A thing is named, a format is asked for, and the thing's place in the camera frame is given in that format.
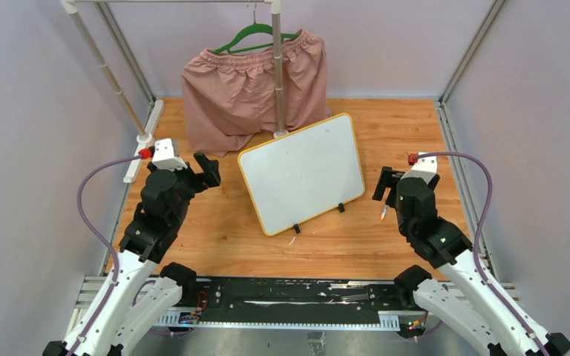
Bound white whiteboard marker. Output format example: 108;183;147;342
380;205;389;221

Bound yellow framed whiteboard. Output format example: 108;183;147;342
237;113;365;236

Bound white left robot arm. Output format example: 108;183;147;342
43;147;221;355

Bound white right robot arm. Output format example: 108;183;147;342
373;166;570;355

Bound metal whiteboard stand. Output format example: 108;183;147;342
291;202;345;235

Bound white clothes rack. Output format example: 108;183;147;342
60;0;290;184

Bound pink shorts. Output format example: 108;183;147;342
181;30;331;156

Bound green clothes hanger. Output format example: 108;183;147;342
211;3;301;57

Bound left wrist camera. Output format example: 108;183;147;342
151;138;189;171

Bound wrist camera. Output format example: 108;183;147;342
151;138;189;171
401;152;438;183

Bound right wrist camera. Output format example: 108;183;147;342
401;152;438;183

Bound aluminium cage frame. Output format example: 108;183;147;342
109;1;505;279

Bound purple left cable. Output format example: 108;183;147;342
66;147;154;356

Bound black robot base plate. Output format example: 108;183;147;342
76;276;517;331

